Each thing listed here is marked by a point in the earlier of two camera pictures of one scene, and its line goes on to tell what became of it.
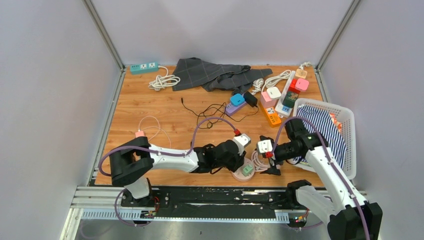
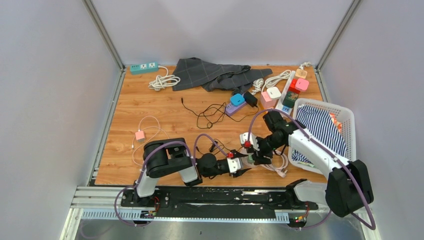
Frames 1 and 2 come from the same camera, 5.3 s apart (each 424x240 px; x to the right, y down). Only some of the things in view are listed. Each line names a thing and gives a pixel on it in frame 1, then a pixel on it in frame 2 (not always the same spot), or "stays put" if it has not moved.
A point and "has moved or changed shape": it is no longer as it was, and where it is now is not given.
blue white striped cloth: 331,131 stays put
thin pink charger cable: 155,126 stays put
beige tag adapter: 301,73 stays put
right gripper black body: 280,155 -> 266,145
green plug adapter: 247,170 has moved or changed shape
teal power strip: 146,68 stays put
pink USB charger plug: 139,133 stays put
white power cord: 162,81 stays put
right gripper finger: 272,170 -> 264,161
